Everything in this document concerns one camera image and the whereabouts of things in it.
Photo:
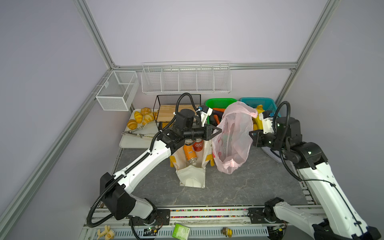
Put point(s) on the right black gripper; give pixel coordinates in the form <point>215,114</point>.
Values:
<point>257,138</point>

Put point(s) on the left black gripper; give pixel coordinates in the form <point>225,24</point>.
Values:
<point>207,134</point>

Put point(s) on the pink plastic grocery bag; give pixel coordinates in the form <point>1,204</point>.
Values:
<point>231,147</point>

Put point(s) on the red cola can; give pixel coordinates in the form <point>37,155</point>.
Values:
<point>198,145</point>

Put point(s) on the orange soda can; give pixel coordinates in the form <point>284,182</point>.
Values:
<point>190,154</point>

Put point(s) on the white canvas tote bag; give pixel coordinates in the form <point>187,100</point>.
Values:
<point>193,174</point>

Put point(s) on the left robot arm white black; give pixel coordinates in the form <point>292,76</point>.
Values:
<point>116,199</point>

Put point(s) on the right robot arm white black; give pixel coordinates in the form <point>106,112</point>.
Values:
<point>306,162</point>

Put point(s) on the yellow banana bunch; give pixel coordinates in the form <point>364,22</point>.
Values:
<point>258,121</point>

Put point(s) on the dark purple eggplant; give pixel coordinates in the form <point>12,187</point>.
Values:
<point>215,119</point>

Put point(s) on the grey oval pad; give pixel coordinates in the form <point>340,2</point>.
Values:
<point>275,155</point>

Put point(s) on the orange carrot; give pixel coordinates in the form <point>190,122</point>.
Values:
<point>219,110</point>

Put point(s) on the green plastic basket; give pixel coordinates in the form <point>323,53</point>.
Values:
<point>221,103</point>

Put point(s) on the teal plastic basket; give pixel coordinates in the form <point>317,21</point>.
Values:
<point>267,103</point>

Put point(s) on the croissant bread right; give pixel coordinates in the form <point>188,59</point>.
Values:
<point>148,115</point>

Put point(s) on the croissant bread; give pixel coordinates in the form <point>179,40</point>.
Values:
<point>132,125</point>
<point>148,115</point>
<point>138,117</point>

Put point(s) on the white bread tray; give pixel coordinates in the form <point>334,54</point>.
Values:
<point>139,138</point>

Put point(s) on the croissant bread middle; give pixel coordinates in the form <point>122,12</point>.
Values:
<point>138,117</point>

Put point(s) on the croissant bread front left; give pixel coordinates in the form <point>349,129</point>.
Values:
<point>132,125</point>

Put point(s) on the metal tongs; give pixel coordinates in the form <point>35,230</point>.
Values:
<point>146,133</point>

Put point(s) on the small yellow round toy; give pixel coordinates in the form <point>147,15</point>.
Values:
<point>227,232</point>

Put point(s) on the green small box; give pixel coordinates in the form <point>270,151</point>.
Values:
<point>181,232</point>

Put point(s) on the yellow toy banana pieces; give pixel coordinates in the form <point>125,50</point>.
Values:
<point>107,233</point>

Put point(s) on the black wire shelf wooden board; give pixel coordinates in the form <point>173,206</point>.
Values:
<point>165,106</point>

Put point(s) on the white wire wall basket long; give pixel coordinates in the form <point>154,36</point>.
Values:
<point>200,77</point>

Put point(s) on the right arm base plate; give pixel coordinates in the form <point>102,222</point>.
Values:
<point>263,216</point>

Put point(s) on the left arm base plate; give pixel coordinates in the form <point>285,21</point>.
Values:
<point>159,217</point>

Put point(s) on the white mesh wall box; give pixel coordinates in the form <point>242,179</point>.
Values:
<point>118,91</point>

